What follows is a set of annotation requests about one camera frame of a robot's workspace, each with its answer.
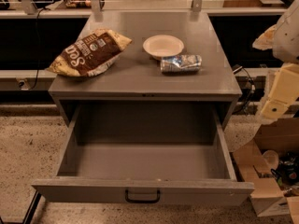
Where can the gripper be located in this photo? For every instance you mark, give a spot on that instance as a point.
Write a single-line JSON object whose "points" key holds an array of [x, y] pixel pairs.
{"points": [[287, 37]]}

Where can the grey top drawer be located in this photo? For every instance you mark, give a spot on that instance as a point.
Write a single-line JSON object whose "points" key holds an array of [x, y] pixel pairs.
{"points": [[177, 148]]}

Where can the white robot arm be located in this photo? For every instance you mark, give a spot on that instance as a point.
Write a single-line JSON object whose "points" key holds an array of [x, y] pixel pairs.
{"points": [[283, 39]]}

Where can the grey metal drawer cabinet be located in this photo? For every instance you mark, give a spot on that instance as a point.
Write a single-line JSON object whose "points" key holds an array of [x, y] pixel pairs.
{"points": [[136, 76]]}

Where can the clear plastic cup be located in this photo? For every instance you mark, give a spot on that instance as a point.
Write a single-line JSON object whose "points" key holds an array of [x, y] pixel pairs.
{"points": [[271, 158]]}

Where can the cardboard box with items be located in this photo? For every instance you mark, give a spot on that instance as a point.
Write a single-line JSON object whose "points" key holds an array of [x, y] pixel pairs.
{"points": [[259, 157]]}

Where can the crushed blue white can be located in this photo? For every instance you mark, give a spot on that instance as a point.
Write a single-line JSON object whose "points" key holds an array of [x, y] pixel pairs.
{"points": [[181, 63]]}

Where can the brown chip bag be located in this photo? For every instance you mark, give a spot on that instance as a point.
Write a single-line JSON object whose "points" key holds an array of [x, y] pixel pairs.
{"points": [[91, 55]]}

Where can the black drawer handle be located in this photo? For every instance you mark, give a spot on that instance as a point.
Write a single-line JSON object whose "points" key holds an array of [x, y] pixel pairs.
{"points": [[143, 198]]}

